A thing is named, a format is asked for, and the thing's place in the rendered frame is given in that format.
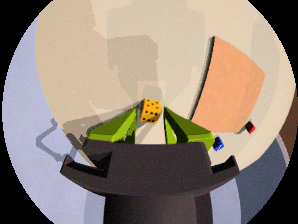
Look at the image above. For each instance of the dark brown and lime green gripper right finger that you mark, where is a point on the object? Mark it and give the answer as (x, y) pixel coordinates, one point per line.
(185, 130)

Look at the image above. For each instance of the orange mat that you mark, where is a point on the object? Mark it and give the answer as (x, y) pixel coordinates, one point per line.
(230, 90)

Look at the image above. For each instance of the yellow die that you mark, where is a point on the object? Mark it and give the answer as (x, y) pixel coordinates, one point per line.
(150, 111)

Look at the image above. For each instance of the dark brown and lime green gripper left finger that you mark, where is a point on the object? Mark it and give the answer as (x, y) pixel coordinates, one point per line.
(116, 129)

